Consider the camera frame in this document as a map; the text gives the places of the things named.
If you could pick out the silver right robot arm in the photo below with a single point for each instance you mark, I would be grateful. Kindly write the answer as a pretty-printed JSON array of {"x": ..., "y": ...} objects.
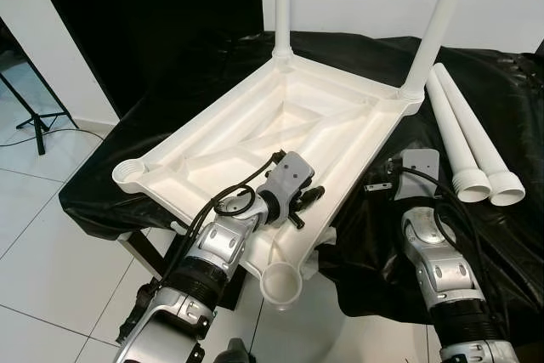
[{"x": 446, "y": 269}]

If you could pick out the black door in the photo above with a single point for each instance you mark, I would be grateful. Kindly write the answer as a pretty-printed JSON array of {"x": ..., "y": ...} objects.
[{"x": 144, "y": 23}]

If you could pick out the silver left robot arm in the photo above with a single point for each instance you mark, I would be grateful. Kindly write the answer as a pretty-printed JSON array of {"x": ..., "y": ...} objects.
[{"x": 217, "y": 244}]

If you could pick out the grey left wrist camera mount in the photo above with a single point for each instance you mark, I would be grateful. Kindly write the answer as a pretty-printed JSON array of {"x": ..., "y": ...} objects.
[{"x": 285, "y": 174}]

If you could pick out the dark robot leg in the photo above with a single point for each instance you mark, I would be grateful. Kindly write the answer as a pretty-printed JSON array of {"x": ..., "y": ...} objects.
[{"x": 236, "y": 352}]

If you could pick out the black plastic cover sheet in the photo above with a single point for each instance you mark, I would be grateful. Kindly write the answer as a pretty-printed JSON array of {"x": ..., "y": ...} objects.
[{"x": 510, "y": 252}]

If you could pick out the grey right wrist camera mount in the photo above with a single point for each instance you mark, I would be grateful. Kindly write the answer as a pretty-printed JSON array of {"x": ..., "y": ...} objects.
[{"x": 418, "y": 167}]

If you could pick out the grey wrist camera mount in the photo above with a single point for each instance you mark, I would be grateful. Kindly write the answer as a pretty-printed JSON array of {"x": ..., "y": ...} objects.
[
  {"x": 418, "y": 167},
  {"x": 285, "y": 174}
]

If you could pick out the black tripod stand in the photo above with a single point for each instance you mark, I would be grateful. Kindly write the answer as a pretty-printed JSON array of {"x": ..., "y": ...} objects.
[{"x": 38, "y": 116}]

